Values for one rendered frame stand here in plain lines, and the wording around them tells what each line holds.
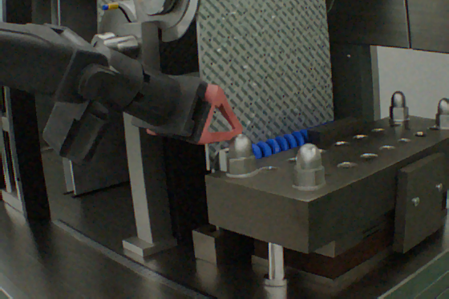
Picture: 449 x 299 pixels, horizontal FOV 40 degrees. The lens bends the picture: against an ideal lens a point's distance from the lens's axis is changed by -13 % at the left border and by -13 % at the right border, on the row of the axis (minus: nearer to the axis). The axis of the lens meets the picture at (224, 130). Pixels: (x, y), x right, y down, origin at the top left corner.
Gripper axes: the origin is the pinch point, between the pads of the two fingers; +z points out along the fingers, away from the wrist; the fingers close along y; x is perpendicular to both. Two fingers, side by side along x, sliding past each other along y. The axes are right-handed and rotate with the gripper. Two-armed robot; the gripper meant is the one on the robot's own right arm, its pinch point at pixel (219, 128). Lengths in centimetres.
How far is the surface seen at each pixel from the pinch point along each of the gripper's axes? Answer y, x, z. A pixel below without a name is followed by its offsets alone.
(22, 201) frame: -35.0, -19.3, -6.1
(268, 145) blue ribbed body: 2.5, 0.2, 6.2
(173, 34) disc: -4.8, 8.9, -7.8
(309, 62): -0.4, 13.8, 11.9
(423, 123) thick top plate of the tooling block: 11.1, 12.2, 28.7
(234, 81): -0.3, 6.1, 0.2
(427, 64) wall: -131, 107, 243
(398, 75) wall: -154, 99, 248
